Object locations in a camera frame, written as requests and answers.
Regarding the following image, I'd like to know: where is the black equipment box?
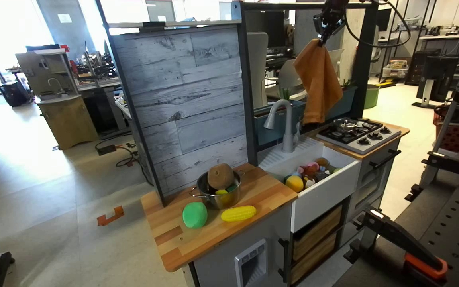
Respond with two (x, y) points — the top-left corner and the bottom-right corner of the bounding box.
(416, 53), (459, 109)

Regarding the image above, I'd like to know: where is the green toy fruit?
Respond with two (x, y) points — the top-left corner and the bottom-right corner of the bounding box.
(180, 200), (210, 232)

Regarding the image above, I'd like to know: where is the black frame with rail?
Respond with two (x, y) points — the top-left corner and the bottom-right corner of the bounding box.
(235, 0), (381, 166)

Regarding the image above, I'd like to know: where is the steel toy pot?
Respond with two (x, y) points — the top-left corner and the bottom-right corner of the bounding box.
(196, 169), (242, 211)

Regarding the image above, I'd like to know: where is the orange floor bracket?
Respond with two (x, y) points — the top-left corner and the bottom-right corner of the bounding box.
(95, 204), (126, 228)

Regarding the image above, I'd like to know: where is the wooden countertop with toys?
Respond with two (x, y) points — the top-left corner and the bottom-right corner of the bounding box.
(138, 163), (299, 275)

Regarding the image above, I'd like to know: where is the black perforated workbench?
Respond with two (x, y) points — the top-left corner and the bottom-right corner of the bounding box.
(334, 180), (459, 287)

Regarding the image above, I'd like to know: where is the grey toy faucet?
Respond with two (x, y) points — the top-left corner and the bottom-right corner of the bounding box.
(263, 98), (302, 155)

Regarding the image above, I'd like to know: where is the red toy food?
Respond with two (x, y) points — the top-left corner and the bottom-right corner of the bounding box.
(299, 161), (320, 180)

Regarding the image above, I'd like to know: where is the tan cabinet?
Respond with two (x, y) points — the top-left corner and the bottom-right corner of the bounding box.
(36, 94), (100, 152)

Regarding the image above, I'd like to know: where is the brown toy bread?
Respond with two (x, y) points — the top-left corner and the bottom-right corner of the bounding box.
(205, 163), (235, 192)

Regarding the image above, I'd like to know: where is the orange handled black clamp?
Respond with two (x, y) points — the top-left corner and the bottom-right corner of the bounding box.
(345, 206), (449, 284)

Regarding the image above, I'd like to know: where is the grey toy kitchen cabinet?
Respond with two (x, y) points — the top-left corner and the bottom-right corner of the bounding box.
(186, 137), (403, 287)

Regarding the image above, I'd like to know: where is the yellow toy ball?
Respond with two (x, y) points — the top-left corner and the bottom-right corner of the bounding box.
(283, 174), (306, 195)

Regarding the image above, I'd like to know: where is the green bin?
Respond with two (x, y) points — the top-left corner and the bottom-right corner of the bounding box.
(363, 85), (379, 112)

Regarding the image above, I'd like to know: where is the black floor cable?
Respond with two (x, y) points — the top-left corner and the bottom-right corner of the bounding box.
(94, 139), (141, 169)

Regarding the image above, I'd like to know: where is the yellow toy fruit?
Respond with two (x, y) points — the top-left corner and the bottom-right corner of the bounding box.
(218, 204), (258, 225)

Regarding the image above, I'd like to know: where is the white toy sink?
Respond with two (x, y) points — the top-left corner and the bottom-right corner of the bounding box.
(258, 139), (361, 235)

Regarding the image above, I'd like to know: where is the grey mesh chair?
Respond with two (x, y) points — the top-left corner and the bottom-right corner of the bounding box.
(279, 56), (307, 101)

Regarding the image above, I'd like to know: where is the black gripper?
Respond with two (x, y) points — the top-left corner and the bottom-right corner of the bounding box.
(315, 0), (347, 48)

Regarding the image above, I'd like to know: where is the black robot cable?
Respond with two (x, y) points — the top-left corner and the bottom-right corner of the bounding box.
(342, 0), (412, 51)

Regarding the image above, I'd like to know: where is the wooden countertop around stove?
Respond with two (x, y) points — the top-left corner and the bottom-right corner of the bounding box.
(314, 120), (411, 163)

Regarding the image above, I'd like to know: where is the orange towel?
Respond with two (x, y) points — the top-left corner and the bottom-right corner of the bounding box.
(291, 39), (344, 128)

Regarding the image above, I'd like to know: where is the grey wood plank panel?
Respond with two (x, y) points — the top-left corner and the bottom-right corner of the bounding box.
(108, 23), (251, 203)

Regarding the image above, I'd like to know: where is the grey toy stove top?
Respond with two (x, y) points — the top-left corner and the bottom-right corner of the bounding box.
(315, 117), (403, 157)

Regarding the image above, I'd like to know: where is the black bag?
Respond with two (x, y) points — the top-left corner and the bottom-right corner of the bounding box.
(0, 78), (35, 109)

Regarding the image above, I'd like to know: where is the steel pot with lid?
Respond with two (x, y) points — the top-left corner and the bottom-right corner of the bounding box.
(334, 117), (361, 134)

